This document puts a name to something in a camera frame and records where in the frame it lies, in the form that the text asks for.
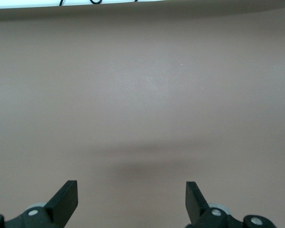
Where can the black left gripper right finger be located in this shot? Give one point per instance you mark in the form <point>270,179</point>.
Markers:
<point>194,204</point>

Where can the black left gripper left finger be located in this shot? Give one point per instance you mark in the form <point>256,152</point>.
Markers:
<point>61,202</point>

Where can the brown table mat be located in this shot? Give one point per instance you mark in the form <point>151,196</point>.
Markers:
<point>142,95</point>

